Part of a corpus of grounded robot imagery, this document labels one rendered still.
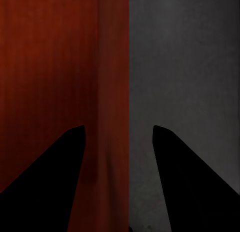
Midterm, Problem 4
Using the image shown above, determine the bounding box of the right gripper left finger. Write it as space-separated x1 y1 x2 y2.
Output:
0 125 86 232

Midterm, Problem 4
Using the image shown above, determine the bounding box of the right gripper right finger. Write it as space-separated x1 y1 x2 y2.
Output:
152 125 240 232

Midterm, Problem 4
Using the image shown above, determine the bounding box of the storage box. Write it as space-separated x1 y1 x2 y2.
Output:
0 0 130 232

